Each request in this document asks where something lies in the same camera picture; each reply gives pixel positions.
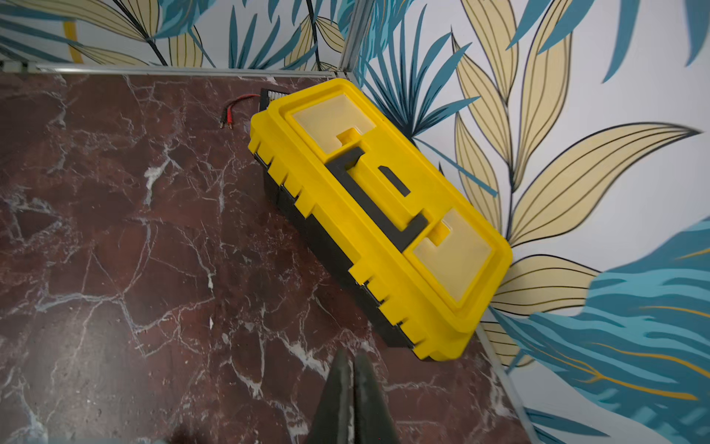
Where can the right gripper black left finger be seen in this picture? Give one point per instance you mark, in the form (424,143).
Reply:
(333,414)

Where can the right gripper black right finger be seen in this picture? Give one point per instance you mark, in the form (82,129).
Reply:
(372,420)

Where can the yellow black toolbox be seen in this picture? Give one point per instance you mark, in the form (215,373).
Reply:
(424,261)

